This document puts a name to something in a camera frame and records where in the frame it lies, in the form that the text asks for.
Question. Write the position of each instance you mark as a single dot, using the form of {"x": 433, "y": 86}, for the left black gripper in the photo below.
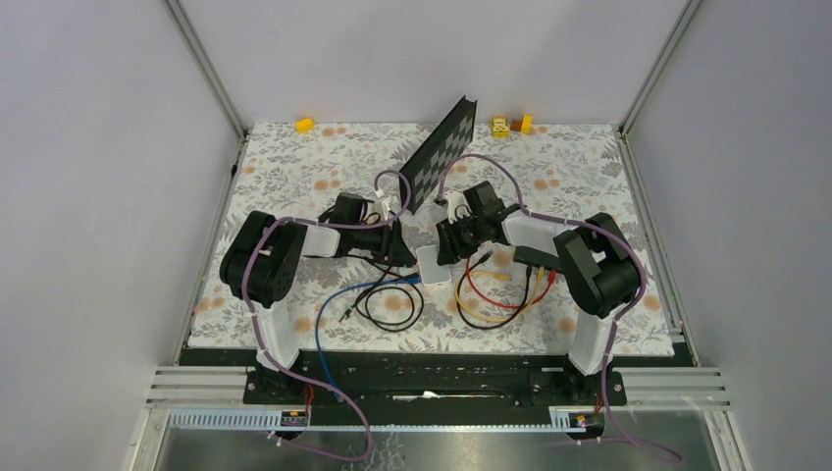
{"x": 391, "y": 248}

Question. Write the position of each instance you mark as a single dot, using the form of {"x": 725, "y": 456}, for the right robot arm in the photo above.
{"x": 593, "y": 257}

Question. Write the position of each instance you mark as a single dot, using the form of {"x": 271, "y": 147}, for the checkerboard calibration board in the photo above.
{"x": 448, "y": 140}

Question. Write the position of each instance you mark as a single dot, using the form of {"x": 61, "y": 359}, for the white network switch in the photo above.
{"x": 430, "y": 271}

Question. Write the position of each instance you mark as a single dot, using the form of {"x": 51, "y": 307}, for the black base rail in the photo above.
{"x": 417, "y": 389}

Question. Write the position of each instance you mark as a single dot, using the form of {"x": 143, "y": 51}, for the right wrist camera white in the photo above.
{"x": 453, "y": 202}

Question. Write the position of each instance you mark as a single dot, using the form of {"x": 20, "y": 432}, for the black network switch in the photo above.
{"x": 535, "y": 258}

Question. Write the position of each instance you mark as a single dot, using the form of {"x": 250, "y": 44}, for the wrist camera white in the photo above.
{"x": 453, "y": 202}
{"x": 385, "y": 205}

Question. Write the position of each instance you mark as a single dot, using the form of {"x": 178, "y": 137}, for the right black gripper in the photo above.
{"x": 451, "y": 249}

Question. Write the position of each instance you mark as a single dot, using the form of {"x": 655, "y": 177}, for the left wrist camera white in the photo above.
{"x": 385, "y": 205}

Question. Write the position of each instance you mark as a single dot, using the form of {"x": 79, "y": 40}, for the yellow toy block left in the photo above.
{"x": 304, "y": 125}

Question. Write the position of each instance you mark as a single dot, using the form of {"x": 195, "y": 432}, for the yellow patterned toy block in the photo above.
{"x": 500, "y": 127}

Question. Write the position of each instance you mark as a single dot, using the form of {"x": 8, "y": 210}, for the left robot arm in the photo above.
{"x": 262, "y": 260}

